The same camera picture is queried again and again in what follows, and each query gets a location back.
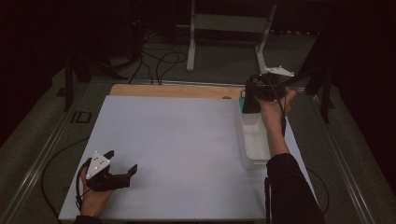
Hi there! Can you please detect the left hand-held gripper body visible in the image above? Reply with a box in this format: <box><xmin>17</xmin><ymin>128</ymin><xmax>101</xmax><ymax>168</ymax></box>
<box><xmin>85</xmin><ymin>150</ymin><xmax>132</xmax><ymax>192</ymax></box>

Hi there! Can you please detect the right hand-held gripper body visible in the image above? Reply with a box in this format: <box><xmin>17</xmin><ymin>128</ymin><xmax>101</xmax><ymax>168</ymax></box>
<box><xmin>256</xmin><ymin>65</ymin><xmax>295</xmax><ymax>102</ymax></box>

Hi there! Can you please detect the white plastic storage bin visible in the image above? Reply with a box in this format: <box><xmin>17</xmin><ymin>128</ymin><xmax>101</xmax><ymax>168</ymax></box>
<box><xmin>234</xmin><ymin>99</ymin><xmax>273</xmax><ymax>171</ymax></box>

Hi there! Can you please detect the person's right hand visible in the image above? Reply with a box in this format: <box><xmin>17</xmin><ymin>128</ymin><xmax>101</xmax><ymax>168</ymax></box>
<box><xmin>255</xmin><ymin>87</ymin><xmax>298</xmax><ymax>135</ymax></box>

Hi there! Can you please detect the person's left hand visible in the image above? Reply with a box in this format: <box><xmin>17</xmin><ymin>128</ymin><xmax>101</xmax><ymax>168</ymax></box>
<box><xmin>78</xmin><ymin>165</ymin><xmax>114</xmax><ymax>218</ymax></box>

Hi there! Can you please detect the white table board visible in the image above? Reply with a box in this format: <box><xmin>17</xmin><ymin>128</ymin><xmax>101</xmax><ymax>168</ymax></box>
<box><xmin>58</xmin><ymin>94</ymin><xmax>323</xmax><ymax>222</ymax></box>

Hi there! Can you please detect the black tripod stand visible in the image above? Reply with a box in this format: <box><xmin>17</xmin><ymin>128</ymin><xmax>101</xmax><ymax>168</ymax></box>
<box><xmin>279</xmin><ymin>63</ymin><xmax>336</xmax><ymax>125</ymax></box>
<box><xmin>63</xmin><ymin>55</ymin><xmax>129</xmax><ymax>112</ymax></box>

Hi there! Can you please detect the white metal stand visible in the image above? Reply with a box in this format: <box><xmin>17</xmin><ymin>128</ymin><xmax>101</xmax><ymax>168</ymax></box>
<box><xmin>176</xmin><ymin>0</ymin><xmax>278</xmax><ymax>77</ymax></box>

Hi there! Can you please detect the left hand-held gripper cable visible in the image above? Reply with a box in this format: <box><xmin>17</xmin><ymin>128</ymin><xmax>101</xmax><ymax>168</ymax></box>
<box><xmin>75</xmin><ymin>158</ymin><xmax>93</xmax><ymax>209</ymax></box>

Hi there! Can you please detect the hand-held gripper cable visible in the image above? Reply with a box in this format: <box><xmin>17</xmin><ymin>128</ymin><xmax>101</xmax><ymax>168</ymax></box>
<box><xmin>75</xmin><ymin>158</ymin><xmax>93</xmax><ymax>209</ymax></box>
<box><xmin>262</xmin><ymin>77</ymin><xmax>288</xmax><ymax>224</ymax></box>

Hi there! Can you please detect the right hand-held gripper cable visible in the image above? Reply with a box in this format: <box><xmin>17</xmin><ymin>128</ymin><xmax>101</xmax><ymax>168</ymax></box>
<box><xmin>262</xmin><ymin>77</ymin><xmax>288</xmax><ymax>224</ymax></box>

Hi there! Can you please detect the thin black floor cable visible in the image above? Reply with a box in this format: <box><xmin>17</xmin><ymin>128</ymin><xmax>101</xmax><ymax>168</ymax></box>
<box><xmin>40</xmin><ymin>136</ymin><xmax>91</xmax><ymax>220</ymax></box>
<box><xmin>306</xmin><ymin>167</ymin><xmax>331</xmax><ymax>217</ymax></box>

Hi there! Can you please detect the metal floor rail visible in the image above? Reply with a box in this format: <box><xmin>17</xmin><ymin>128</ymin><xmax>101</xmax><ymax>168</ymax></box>
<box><xmin>310</xmin><ymin>92</ymin><xmax>378</xmax><ymax>224</ymax></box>
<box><xmin>0</xmin><ymin>102</ymin><xmax>92</xmax><ymax>224</ymax></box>

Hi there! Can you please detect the black looped floor cable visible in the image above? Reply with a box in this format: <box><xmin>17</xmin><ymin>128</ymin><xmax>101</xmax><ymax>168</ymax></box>
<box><xmin>154</xmin><ymin>50</ymin><xmax>189</xmax><ymax>86</ymax></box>

